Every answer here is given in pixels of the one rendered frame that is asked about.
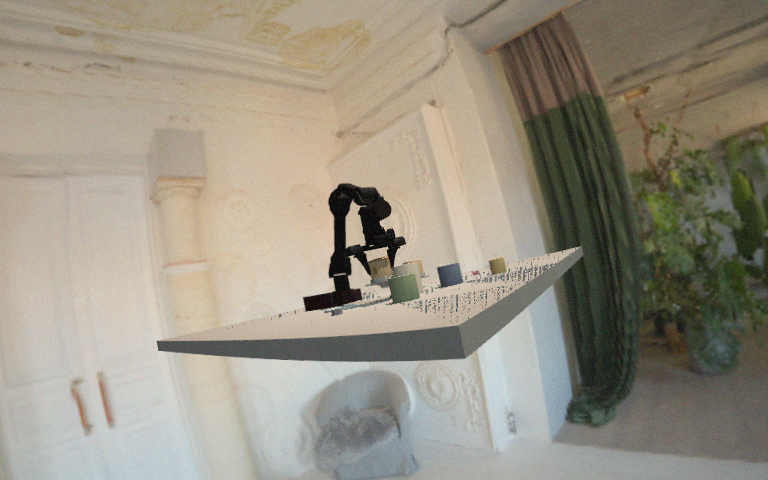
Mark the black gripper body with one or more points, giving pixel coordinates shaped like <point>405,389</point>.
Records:
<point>358,249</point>

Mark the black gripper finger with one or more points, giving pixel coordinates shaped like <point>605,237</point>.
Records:
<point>391,254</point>
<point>363,260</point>

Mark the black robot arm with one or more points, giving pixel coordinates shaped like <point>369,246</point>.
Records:
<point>374,209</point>

